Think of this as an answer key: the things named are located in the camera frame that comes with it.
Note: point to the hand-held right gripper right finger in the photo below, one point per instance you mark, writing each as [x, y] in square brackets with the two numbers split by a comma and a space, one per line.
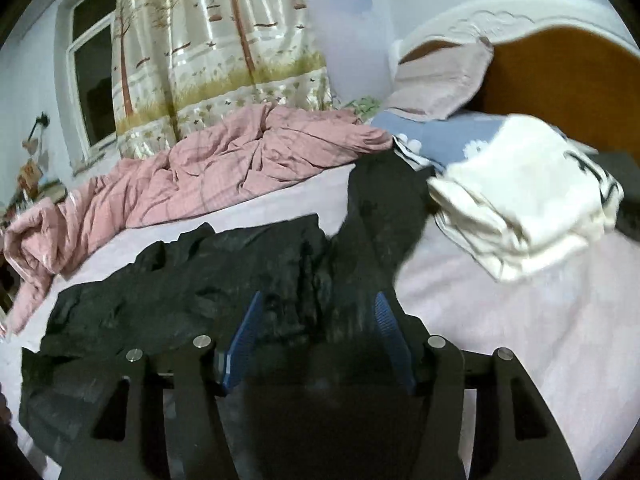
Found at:
[392, 330]

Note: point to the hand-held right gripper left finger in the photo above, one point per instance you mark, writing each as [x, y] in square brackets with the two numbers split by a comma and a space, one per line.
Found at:
[245, 330]

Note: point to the black puffer jacket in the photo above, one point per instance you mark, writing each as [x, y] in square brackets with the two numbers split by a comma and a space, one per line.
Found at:
[200, 270]

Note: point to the cream folded clothes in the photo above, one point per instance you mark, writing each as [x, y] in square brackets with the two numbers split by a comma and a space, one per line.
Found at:
[515, 195]

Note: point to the bed with pink sheet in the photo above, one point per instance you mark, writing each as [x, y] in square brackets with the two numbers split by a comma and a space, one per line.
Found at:
[500, 320]

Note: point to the pink checked quilt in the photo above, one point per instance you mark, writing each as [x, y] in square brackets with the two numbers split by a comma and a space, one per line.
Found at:
[225, 160]

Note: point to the blue floral pillow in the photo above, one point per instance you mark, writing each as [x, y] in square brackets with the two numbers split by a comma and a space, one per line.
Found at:
[440, 135]

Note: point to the green patterned cloth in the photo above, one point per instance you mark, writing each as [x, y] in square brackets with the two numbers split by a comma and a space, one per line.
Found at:
[365, 107]

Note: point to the pink pillow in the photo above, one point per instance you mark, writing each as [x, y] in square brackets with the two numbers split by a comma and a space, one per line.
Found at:
[440, 85]

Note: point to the tree print curtain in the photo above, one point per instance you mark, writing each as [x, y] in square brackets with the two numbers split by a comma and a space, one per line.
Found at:
[210, 50]

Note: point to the white framed window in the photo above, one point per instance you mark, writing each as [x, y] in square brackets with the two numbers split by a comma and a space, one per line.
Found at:
[92, 75]

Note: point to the white and wooden headboard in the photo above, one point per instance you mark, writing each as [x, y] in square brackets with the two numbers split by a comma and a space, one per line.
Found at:
[550, 75]

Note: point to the wall mounted lamp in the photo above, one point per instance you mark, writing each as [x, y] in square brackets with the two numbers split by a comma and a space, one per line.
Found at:
[33, 147]

